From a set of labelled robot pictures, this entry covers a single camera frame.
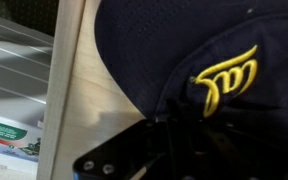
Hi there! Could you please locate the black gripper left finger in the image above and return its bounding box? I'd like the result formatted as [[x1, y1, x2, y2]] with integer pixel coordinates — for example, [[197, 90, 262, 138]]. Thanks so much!
[[71, 118, 172, 180]]

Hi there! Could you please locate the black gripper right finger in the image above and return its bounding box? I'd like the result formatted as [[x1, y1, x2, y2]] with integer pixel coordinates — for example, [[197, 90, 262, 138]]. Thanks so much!
[[197, 128, 288, 180]]

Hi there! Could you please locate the navy blue cap yellow logo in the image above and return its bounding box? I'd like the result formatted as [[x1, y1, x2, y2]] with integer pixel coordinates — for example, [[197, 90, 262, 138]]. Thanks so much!
[[93, 0, 288, 180]]

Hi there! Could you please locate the green and white package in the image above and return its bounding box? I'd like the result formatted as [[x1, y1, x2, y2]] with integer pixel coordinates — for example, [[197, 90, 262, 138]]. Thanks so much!
[[0, 111, 44, 175]]

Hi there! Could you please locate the white radiator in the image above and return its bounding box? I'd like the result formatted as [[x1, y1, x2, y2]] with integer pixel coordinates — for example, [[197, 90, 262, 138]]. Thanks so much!
[[0, 9, 55, 129]]

